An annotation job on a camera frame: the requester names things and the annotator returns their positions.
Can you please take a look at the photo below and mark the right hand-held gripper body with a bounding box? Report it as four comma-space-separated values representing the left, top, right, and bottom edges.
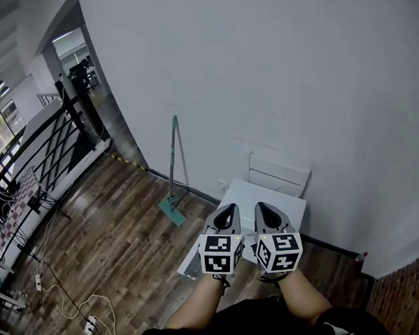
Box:
253, 224, 305, 276

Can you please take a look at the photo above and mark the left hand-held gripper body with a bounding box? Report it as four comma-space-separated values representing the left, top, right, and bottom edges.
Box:
197, 226, 248, 277

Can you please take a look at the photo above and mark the white microwave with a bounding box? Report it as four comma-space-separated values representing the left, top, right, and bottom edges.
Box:
171, 174, 311, 281

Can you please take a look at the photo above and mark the person's left forearm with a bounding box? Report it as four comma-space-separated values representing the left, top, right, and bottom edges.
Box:
162, 272, 236, 332

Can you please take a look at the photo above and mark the person's right forearm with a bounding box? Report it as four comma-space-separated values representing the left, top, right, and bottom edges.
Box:
276, 267, 335, 331

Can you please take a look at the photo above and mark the green mop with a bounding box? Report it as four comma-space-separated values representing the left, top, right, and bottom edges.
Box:
153, 115, 187, 228

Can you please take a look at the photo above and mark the person's black clothing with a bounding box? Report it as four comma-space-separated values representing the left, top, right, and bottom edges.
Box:
124, 290, 392, 335

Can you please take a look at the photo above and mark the yellow black floor strip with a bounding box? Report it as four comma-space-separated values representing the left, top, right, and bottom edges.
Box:
103, 149, 150, 173

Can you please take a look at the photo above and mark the black metal railing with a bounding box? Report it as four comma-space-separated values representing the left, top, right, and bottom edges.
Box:
0, 76, 113, 262

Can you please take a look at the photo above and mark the black tripod stand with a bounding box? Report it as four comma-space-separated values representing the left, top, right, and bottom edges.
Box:
26, 184, 72, 223

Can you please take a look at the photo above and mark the checkered cloth table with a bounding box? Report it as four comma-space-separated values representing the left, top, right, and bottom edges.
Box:
0, 166, 45, 254

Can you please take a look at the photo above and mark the dark office furniture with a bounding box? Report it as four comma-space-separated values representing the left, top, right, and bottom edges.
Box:
66, 55, 98, 92

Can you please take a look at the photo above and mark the white desk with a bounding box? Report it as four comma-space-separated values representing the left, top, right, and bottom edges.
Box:
0, 253, 27, 311

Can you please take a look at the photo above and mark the black wrist strap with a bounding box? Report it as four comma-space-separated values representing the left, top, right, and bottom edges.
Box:
211, 272, 232, 289
257, 270, 289, 285

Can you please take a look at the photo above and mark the white power strip with cable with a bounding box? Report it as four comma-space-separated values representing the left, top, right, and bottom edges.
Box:
40, 280, 119, 335

